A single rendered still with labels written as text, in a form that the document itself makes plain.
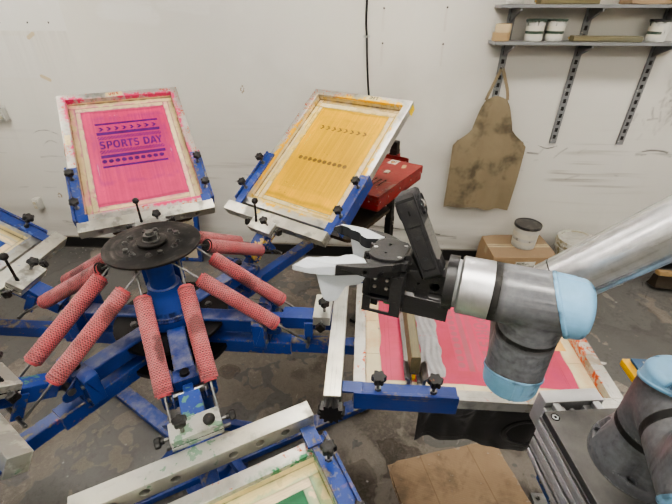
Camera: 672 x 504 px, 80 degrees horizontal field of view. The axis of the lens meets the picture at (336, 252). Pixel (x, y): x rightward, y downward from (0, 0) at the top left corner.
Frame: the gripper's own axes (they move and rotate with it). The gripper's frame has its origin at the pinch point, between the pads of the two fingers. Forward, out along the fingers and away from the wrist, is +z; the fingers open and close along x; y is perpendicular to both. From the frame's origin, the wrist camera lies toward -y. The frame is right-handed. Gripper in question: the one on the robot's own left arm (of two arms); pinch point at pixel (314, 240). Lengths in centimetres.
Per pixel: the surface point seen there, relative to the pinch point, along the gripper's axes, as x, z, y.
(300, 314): 58, 29, 56
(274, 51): 228, 130, -31
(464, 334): 79, -26, 62
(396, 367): 56, -6, 65
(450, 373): 60, -23, 65
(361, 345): 57, 6, 61
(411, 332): 61, -9, 54
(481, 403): 49, -33, 63
